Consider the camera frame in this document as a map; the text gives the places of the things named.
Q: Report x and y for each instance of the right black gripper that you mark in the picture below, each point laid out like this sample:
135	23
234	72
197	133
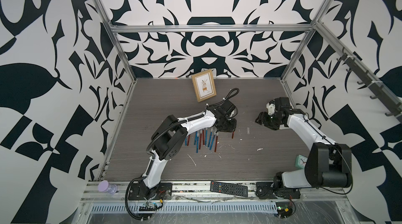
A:
262	118

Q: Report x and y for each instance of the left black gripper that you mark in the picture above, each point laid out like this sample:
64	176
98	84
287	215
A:
232	127

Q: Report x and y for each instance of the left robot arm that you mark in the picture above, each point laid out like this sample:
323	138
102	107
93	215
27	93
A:
166	142

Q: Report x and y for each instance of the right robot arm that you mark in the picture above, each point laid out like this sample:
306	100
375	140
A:
328	165

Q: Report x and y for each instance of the blue knife capped right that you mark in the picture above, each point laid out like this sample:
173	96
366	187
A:
212	137

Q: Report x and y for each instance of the red knife capped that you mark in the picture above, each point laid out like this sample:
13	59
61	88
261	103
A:
202	138

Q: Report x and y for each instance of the black remote control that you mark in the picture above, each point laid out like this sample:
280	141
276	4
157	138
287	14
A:
229	189

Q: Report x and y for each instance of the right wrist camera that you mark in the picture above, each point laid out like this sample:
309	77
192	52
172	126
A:
271	108

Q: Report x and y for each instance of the wooden picture frame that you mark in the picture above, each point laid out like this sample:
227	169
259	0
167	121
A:
204	85

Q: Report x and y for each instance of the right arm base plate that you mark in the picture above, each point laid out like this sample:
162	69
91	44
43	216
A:
267	191

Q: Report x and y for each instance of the white cable duct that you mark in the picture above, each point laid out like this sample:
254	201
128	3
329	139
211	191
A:
195	207

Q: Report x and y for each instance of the black wall hook rail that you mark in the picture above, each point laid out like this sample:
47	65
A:
369	80

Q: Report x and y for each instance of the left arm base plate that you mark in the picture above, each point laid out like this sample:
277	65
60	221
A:
139	192

